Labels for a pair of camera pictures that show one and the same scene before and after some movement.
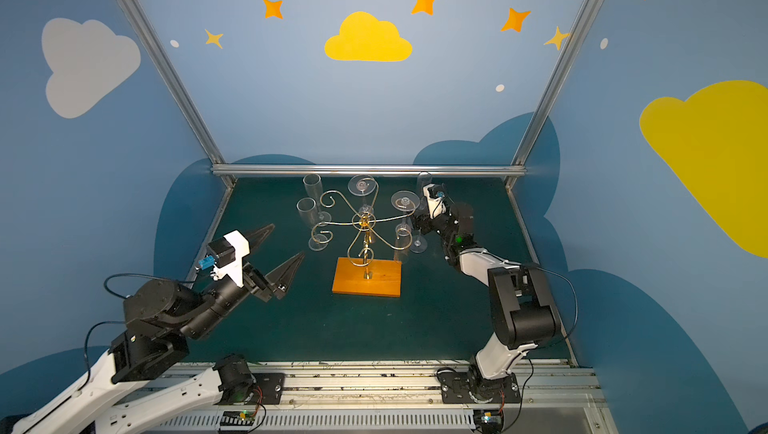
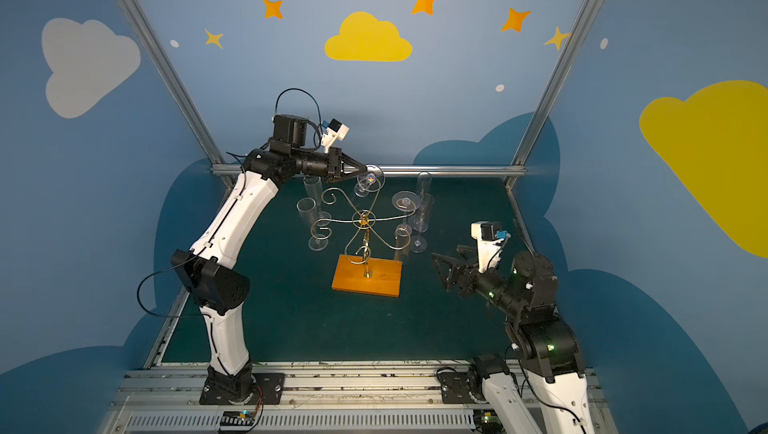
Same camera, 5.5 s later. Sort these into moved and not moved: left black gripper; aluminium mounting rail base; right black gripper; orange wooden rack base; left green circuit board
Moved: left black gripper; right black gripper
Not moved: left green circuit board; orange wooden rack base; aluminium mounting rail base
